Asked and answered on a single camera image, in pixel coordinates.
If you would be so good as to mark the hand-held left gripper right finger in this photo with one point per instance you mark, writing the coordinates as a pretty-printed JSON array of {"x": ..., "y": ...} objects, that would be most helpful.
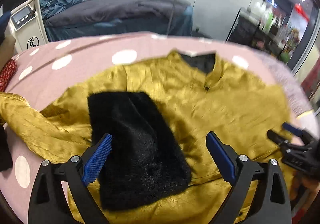
[{"x": 221, "y": 157}]

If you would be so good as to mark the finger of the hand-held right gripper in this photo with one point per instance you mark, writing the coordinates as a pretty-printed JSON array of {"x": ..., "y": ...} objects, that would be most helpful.
[
  {"x": 293, "y": 128},
  {"x": 277, "y": 138}
]

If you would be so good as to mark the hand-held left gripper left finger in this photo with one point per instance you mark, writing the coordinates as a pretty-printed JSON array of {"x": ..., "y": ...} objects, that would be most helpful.
[{"x": 97, "y": 161}]

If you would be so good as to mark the gold fur-lined jacket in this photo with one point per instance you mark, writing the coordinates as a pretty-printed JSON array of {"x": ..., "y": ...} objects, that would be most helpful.
[{"x": 237, "y": 93}]

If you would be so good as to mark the person's right hand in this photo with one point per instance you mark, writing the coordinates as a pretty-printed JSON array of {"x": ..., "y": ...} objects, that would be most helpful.
[{"x": 310, "y": 186}]

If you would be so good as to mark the black metal rack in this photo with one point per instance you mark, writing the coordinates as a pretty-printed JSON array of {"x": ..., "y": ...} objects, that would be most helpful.
[{"x": 242, "y": 31}]

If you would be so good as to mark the row of toiletry bottles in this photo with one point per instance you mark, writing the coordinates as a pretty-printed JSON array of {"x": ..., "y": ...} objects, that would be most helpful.
[{"x": 268, "y": 20}]

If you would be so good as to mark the pink polka dot quilt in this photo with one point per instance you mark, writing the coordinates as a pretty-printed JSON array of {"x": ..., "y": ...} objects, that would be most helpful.
[{"x": 87, "y": 47}]

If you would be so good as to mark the red patterned cloth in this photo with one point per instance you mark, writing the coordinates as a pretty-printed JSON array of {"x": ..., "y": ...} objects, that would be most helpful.
[{"x": 7, "y": 75}]

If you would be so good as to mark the blue massage bed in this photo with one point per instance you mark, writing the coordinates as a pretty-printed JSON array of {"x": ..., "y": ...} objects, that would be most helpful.
[{"x": 112, "y": 30}]

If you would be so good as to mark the tan cushion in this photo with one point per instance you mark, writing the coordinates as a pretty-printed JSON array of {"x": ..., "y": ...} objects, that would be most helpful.
[{"x": 6, "y": 50}]

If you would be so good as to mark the white beauty machine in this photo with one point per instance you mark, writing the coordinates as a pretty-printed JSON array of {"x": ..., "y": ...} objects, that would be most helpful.
[{"x": 30, "y": 31}]

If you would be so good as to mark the grey blanket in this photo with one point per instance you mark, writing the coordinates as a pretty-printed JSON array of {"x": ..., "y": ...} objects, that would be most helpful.
[{"x": 105, "y": 9}]

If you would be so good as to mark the white floor lamp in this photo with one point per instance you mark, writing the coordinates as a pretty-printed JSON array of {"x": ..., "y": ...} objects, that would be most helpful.
[{"x": 175, "y": 6}]

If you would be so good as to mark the blue crumpled cloth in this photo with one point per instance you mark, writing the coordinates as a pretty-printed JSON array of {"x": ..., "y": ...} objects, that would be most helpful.
[{"x": 57, "y": 1}]

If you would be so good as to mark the navy pillow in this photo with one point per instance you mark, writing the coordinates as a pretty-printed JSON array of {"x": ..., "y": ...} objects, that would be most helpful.
[{"x": 3, "y": 25}]

